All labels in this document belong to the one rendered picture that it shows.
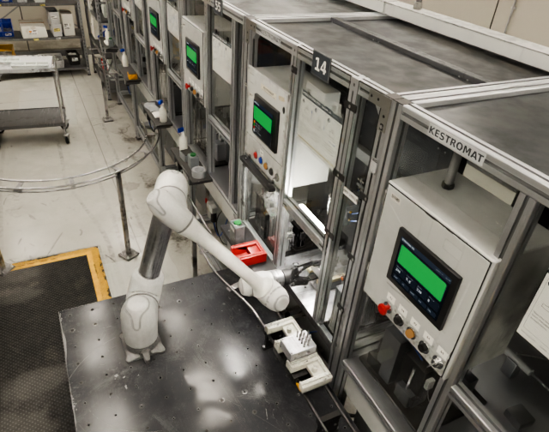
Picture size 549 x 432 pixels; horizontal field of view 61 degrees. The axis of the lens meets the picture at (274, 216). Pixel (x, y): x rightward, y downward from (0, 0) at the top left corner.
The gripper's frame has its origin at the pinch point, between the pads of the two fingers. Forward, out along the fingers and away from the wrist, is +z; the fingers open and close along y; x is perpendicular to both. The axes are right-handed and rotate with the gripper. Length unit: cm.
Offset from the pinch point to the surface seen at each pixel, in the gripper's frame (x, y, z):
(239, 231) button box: 43.0, -2.2, -23.7
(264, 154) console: 39, 45, -17
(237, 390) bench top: -27, -35, -51
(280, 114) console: 26, 71, -18
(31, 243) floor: 211, -109, -131
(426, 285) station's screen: -75, 59, -20
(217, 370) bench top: -14, -36, -55
